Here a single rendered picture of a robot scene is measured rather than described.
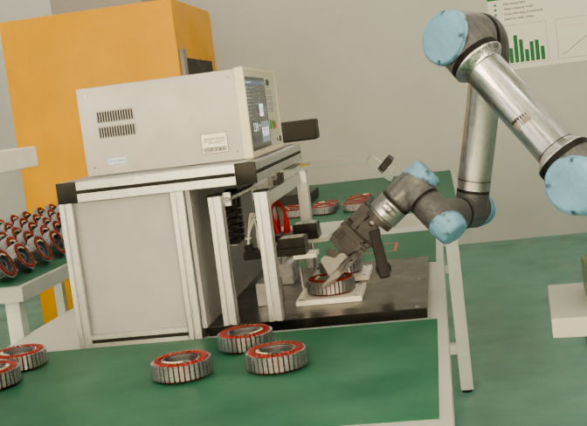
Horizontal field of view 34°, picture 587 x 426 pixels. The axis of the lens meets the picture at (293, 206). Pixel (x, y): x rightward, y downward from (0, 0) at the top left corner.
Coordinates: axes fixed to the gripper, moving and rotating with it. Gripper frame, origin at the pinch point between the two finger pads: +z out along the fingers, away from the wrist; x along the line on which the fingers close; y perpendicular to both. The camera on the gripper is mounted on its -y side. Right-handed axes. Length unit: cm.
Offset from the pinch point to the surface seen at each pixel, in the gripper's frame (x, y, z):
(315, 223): -21.0, 11.4, -4.3
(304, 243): 3.1, 10.3, -3.6
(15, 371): 47, 34, 45
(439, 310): 13.8, -20.2, -16.2
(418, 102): -532, 15, -33
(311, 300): 7.5, 0.3, 3.7
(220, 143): 8.1, 39.5, -7.7
